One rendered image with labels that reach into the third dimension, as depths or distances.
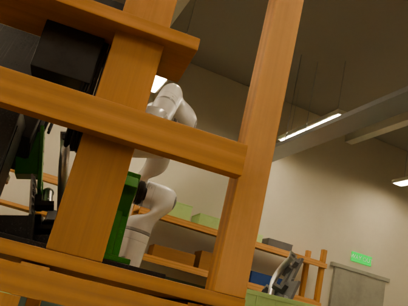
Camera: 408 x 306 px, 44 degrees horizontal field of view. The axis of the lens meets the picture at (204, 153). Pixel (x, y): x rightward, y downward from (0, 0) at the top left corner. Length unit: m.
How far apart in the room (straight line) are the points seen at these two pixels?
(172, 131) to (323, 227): 7.61
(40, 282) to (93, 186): 0.26
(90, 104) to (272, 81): 0.55
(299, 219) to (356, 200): 1.25
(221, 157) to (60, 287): 0.52
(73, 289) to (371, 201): 8.50
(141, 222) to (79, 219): 0.95
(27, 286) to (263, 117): 0.77
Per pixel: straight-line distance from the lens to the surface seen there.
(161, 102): 1.86
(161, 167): 2.19
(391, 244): 9.72
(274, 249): 7.57
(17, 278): 1.30
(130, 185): 1.46
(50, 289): 1.30
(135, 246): 2.22
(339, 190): 9.13
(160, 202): 2.24
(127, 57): 1.44
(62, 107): 1.32
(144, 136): 1.31
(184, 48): 1.45
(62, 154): 1.61
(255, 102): 1.49
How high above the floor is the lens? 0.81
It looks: 18 degrees up
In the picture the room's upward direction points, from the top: 14 degrees clockwise
